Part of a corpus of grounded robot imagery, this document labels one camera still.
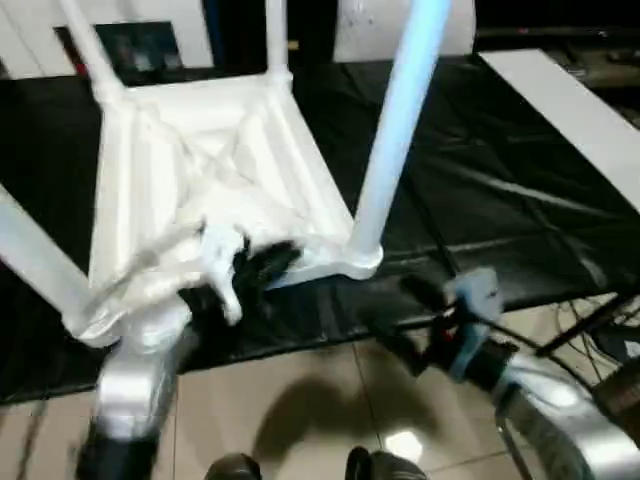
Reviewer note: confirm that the small yellow label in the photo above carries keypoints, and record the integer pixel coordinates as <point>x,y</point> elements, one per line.
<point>293,46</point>

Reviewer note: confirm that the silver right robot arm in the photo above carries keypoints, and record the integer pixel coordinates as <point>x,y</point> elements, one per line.
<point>550,410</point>

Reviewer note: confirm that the silver metal tube frame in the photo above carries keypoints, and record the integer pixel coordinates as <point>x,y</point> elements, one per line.
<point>512,445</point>

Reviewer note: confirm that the white cabinet with glass doors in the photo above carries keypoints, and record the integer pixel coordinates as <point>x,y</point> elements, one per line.
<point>195,30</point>

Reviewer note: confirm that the white plastic table leg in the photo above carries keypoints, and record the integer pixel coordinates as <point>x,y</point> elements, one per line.
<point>277,40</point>
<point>40,260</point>
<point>400,125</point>
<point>95,50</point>

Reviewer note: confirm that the white plastic table top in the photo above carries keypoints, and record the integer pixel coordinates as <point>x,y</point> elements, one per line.
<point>200,165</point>

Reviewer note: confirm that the black cabinet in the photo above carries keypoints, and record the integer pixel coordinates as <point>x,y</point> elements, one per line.
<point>310,30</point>

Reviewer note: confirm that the black metal stand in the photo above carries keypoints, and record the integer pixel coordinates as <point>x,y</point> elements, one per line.
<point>585,325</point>

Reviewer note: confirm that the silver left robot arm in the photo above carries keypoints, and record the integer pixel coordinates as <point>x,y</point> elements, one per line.
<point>140,360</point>

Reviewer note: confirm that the black robot foot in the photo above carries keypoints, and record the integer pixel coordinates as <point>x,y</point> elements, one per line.
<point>235,467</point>

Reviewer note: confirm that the white sheet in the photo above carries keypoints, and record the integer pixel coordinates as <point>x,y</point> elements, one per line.
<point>565,115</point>

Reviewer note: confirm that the brown woven object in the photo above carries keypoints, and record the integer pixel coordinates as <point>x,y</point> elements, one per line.
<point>622,395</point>

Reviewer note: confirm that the white chair back panel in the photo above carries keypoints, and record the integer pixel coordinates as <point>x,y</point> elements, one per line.
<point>380,30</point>

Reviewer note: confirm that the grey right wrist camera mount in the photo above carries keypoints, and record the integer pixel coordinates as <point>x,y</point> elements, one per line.
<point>475,295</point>

